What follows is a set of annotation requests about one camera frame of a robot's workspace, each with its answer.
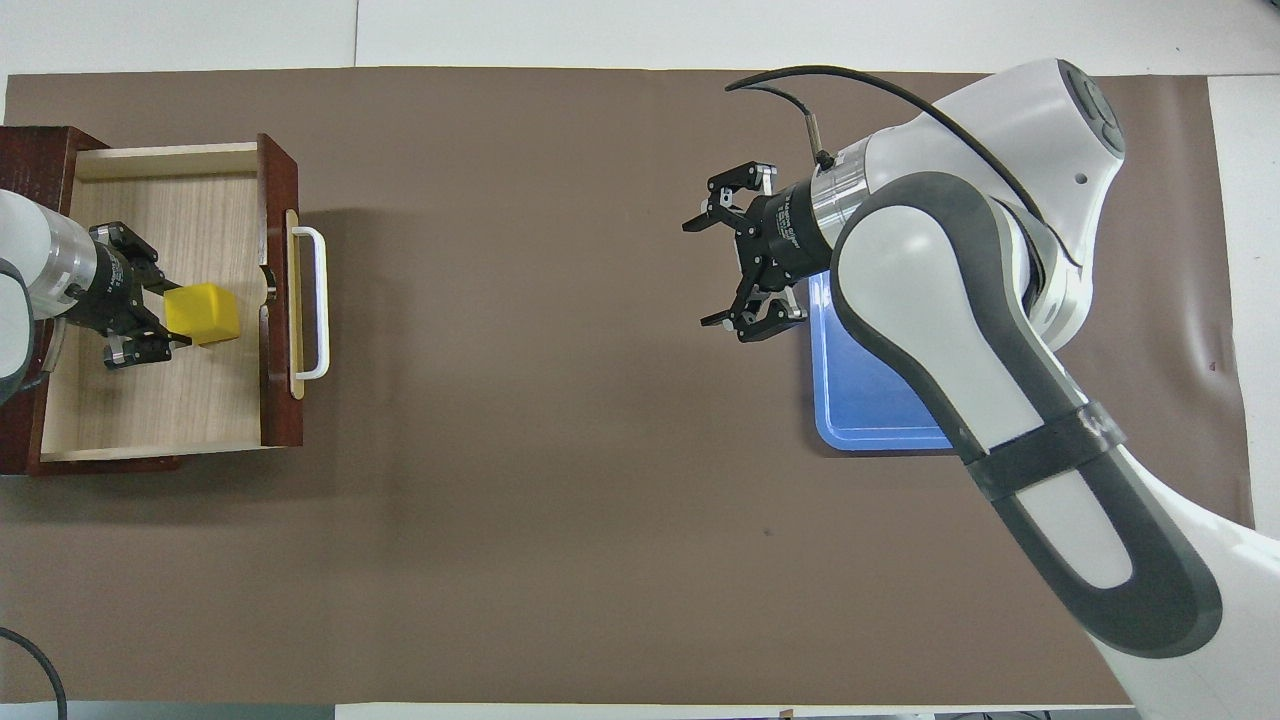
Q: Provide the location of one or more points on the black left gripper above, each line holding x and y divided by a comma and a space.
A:
105, 290

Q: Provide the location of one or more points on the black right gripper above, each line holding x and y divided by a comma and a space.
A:
785, 235

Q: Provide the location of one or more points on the yellow cube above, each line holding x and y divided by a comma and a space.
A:
205, 315

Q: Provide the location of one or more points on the wooden drawer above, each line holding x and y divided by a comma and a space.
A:
180, 410

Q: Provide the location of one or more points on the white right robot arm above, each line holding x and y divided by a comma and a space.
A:
920, 280

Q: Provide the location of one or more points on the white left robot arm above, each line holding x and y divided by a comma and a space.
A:
25, 250

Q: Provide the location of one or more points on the dark wooden drawer cabinet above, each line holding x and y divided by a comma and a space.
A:
35, 160

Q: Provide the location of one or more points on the blue plastic tray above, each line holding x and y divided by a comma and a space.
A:
860, 400

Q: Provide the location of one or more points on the brown table mat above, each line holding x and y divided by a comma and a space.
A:
550, 500

